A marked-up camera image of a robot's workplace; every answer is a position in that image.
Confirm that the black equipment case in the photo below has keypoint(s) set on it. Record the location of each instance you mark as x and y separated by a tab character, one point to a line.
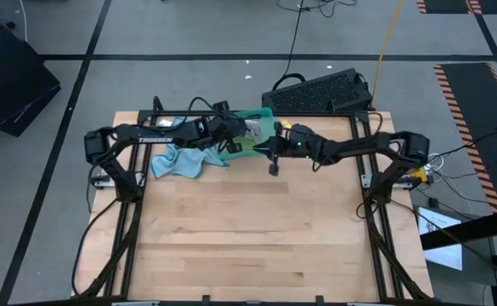
10	85

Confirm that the light blue microfiber towel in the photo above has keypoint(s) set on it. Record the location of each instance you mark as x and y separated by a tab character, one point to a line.
184	161

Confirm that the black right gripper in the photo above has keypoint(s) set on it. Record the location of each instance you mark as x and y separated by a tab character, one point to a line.
297	142

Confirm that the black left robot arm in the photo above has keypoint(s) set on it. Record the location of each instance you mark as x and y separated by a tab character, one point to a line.
154	136

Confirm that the black perforated computer case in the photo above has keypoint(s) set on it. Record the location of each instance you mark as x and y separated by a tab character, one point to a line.
320	91

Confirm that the black aluminium table frame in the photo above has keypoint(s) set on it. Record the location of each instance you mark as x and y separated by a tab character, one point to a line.
371	238

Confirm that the yellow power plug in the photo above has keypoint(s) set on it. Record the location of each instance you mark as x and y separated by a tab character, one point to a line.
420	174

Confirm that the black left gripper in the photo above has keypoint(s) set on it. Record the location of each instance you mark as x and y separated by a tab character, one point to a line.
227	129

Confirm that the light grey tagged towel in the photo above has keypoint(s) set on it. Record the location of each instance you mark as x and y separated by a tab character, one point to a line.
252	127

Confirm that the white paper sheet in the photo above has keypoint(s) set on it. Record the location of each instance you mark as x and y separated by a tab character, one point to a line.
441	255

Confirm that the silver aluminium bracket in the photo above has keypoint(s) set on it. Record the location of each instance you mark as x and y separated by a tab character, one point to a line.
365	304
135	303

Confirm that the teal translucent plastic bin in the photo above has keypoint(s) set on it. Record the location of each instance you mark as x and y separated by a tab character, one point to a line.
265	119

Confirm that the wide hazard striped mat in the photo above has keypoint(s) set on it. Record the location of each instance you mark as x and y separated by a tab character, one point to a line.
473	127

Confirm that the narrow hazard striped mat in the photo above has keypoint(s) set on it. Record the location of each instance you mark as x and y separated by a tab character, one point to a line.
447	5

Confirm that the black metal beam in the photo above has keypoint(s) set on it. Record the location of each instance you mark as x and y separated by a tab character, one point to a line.
469	229

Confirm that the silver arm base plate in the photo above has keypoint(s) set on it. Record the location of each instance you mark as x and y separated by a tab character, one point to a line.
103	183
366	180

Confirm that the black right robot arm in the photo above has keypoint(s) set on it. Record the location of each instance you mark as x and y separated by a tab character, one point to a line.
367	146

